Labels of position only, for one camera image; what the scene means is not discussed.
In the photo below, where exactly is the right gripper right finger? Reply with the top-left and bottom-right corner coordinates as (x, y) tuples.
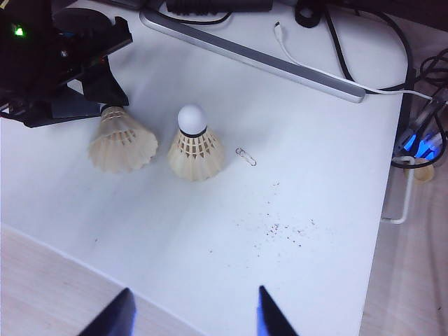
(255, 286), (298, 336)

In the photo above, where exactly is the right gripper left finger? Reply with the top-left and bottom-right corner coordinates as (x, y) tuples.
(82, 287), (136, 336)

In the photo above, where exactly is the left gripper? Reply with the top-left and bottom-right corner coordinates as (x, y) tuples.
(0, 17), (134, 129)

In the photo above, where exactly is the white feather shuttlecock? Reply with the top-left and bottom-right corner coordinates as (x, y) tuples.
(87, 104), (159, 174)
(167, 104), (226, 183)

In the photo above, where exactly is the blue black computer mouse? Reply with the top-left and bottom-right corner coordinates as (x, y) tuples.
(52, 6), (115, 39)

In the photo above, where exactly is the white raised desk board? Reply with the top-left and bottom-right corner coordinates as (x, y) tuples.
(0, 0), (416, 336)

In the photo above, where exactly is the metal paper clip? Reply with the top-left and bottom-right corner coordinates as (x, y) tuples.
(234, 146), (258, 167)

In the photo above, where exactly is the silver monitor stand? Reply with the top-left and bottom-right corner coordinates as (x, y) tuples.
(139, 8), (367, 104)

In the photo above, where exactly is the white bent tube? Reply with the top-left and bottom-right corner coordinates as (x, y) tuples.
(381, 156), (418, 225)

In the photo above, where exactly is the blue lit usb hub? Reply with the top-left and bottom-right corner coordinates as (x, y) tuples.
(398, 132), (442, 160)

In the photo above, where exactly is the black velcro ring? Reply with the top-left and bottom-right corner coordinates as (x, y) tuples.
(295, 3), (320, 29)

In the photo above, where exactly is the white usb cable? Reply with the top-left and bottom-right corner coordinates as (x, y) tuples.
(274, 20), (448, 104)

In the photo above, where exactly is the black looped cable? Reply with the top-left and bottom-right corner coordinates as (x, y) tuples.
(321, 6), (417, 92)

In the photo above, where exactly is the black tangled cable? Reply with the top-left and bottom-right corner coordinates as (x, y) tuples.
(412, 48), (448, 141)

